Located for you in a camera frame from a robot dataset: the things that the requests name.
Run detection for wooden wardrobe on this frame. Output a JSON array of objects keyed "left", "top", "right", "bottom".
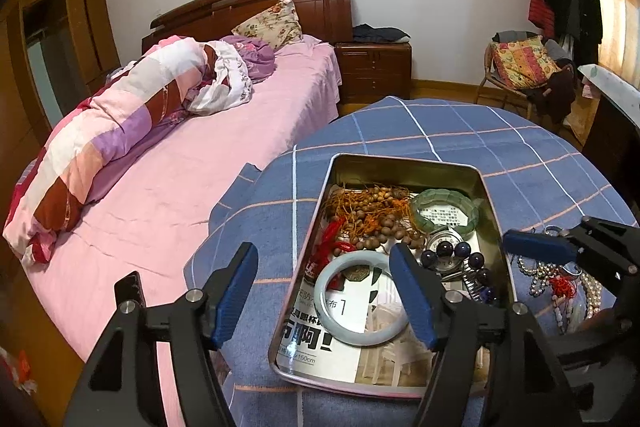
[{"left": 0, "top": 0, "right": 121, "bottom": 158}]

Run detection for white floral cloth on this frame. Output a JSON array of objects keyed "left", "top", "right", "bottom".
[{"left": 187, "top": 42, "right": 253, "bottom": 116}]

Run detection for printed paper sheet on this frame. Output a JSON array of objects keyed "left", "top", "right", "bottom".
[{"left": 275, "top": 202, "right": 491, "bottom": 388}]

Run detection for orange patterned cushion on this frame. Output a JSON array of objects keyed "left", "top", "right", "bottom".
[{"left": 490, "top": 35, "right": 562, "bottom": 90}]

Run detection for rattan chair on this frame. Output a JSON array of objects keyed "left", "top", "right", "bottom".
[{"left": 475, "top": 32, "right": 576, "bottom": 128}]

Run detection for dark blue bead bracelet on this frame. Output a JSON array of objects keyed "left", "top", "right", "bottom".
[{"left": 420, "top": 239, "right": 501, "bottom": 305}]

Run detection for red cord ornament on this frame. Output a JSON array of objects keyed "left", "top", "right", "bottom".
[{"left": 320, "top": 216, "right": 358, "bottom": 258}]

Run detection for pink patchwork quilt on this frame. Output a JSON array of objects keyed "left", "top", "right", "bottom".
[{"left": 2, "top": 35, "right": 221, "bottom": 267}]

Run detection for white jade bangle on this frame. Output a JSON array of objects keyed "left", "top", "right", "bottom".
[{"left": 315, "top": 251, "right": 413, "bottom": 348}]

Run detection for dark folded clothes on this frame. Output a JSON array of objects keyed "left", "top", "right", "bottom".
[{"left": 351, "top": 24, "right": 412, "bottom": 45}]

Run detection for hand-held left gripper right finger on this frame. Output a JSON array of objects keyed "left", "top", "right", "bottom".
[{"left": 390, "top": 243, "right": 583, "bottom": 427}]

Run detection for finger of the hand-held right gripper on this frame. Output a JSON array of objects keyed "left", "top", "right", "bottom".
[
  {"left": 502, "top": 229, "right": 633, "bottom": 288},
  {"left": 575, "top": 217, "right": 640, "bottom": 263}
]

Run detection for blue plaid tablecloth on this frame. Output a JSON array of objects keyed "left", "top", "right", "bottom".
[{"left": 184, "top": 96, "right": 640, "bottom": 427}]

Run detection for green jade bangle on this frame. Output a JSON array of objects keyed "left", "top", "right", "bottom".
[{"left": 410, "top": 188, "right": 482, "bottom": 235}]

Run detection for wooden nightstand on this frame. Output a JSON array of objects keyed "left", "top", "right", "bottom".
[{"left": 333, "top": 41, "right": 413, "bottom": 105}]

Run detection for floral pillow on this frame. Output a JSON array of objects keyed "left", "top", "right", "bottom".
[{"left": 231, "top": 0, "right": 305, "bottom": 52}]

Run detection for wooden bed headboard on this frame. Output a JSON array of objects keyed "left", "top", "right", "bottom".
[{"left": 141, "top": 0, "right": 353, "bottom": 55}]

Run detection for red white plastic bag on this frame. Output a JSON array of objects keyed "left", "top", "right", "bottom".
[{"left": 0, "top": 347, "right": 38, "bottom": 395}]

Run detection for bed with pink sheet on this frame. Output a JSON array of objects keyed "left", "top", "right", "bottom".
[{"left": 0, "top": 34, "right": 343, "bottom": 427}]

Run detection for jade pendant with red cord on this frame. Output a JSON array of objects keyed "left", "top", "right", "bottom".
[{"left": 547, "top": 274, "right": 591, "bottom": 335}]

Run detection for pink metal tin box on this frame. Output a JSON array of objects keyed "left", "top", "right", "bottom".
[{"left": 267, "top": 153, "right": 516, "bottom": 400}]

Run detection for dark maroon garment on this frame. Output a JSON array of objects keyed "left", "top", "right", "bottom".
[{"left": 525, "top": 67, "right": 577, "bottom": 125}]

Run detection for wooden bead necklace orange tassels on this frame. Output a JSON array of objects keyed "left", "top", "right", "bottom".
[{"left": 322, "top": 184, "right": 426, "bottom": 253}]

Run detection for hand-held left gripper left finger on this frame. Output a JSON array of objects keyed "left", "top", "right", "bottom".
[{"left": 62, "top": 243, "right": 259, "bottom": 427}]

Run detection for white green patterned cloth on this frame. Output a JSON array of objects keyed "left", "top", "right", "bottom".
[{"left": 577, "top": 63, "right": 640, "bottom": 130}]

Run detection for dark wooden desk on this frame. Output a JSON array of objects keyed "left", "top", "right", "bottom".
[{"left": 580, "top": 94, "right": 640, "bottom": 208}]

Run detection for octagonal brass charm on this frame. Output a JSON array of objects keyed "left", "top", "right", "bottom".
[{"left": 345, "top": 263, "right": 383, "bottom": 292}]

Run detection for red hanging jacket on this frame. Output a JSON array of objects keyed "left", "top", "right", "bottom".
[{"left": 528, "top": 0, "right": 557, "bottom": 38}]

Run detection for silver wristwatch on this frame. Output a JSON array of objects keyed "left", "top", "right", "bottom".
[{"left": 425, "top": 227, "right": 481, "bottom": 288}]

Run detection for white pearl necklace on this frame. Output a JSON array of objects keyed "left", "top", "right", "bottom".
[{"left": 517, "top": 252, "right": 606, "bottom": 323}]

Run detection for purple blanket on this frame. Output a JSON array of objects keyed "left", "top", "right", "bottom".
[{"left": 220, "top": 34, "right": 277, "bottom": 82}]

